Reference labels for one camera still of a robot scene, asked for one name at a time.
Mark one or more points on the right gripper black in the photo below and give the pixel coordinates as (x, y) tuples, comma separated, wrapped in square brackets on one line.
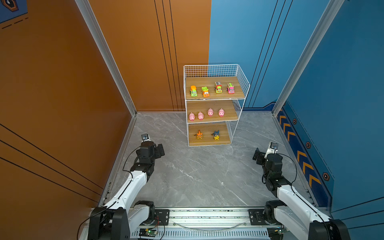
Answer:
[(261, 156)]

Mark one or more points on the aluminium rail frame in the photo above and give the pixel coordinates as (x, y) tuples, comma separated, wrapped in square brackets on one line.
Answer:
[(203, 219)]

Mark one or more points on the circuit board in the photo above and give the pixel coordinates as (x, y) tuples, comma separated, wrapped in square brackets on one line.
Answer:
[(148, 233), (277, 233)]

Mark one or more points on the pink pig toy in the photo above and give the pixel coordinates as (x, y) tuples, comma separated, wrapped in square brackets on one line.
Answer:
[(192, 116), (200, 116), (210, 112)]

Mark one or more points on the aluminium corner post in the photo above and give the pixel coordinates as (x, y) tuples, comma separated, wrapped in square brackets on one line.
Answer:
[(315, 39), (101, 42)]

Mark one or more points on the orange pikachu figure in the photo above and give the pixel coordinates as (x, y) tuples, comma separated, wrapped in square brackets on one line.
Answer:
[(199, 135)]

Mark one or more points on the pink toy truck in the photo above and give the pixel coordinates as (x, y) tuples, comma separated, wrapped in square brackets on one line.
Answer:
[(230, 88)]

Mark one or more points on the left circuit board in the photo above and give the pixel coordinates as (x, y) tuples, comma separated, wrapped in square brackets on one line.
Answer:
[(148, 233)]

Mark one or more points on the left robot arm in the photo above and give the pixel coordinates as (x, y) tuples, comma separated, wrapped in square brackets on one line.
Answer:
[(114, 219)]

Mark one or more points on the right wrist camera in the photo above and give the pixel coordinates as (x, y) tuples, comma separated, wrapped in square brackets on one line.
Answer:
[(272, 149)]

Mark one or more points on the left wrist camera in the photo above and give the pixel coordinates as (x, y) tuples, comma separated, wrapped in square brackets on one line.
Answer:
[(145, 138)]

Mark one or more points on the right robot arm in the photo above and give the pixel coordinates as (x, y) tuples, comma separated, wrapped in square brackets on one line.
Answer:
[(290, 210)]

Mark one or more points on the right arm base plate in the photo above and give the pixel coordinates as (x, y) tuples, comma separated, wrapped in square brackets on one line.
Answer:
[(258, 217)]

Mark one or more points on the left aluminium corner post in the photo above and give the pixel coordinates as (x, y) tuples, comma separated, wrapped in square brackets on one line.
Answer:
[(101, 42)]

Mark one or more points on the right circuit board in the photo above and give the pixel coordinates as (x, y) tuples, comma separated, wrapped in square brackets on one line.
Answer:
[(277, 233)]

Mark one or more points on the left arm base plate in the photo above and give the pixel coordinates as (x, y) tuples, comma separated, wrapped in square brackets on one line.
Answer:
[(145, 216)]

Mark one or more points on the green toy car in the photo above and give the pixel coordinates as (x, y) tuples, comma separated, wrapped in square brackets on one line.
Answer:
[(218, 87)]

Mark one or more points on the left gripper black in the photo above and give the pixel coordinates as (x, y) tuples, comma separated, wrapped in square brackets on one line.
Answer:
[(158, 154)]

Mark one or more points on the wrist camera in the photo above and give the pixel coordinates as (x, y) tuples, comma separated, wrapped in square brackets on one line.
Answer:
[(272, 149), (145, 138)]

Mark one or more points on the white wire wooden shelf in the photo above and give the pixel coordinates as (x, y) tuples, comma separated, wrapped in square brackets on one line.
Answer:
[(233, 104)]

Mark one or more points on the grey hooded pikachu figure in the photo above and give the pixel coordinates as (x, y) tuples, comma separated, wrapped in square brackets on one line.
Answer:
[(216, 135)]

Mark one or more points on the right aluminium corner post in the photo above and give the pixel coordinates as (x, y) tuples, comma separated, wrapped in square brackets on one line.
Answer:
[(315, 39)]

